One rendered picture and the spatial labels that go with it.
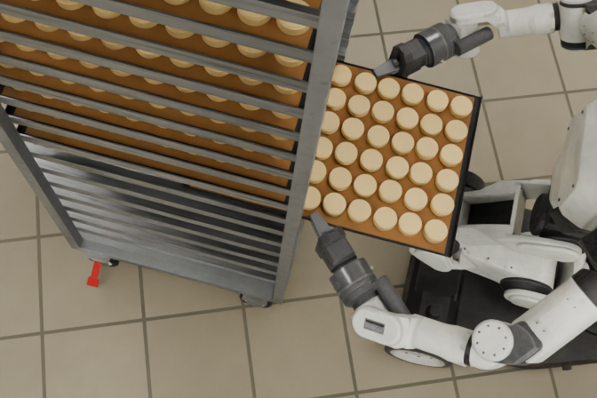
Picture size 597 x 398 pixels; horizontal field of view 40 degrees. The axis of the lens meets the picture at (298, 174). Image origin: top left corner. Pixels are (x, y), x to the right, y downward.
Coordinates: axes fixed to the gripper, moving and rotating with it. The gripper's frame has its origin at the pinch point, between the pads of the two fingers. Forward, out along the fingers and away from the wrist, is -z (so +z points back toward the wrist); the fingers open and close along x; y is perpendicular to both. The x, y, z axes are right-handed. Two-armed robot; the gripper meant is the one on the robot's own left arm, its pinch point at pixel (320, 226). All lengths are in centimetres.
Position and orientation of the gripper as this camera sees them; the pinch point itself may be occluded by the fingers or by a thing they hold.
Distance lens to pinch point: 177.6
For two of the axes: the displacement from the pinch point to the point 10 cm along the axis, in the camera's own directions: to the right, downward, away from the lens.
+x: 0.7, -3.7, -9.3
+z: 5.1, 8.1, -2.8
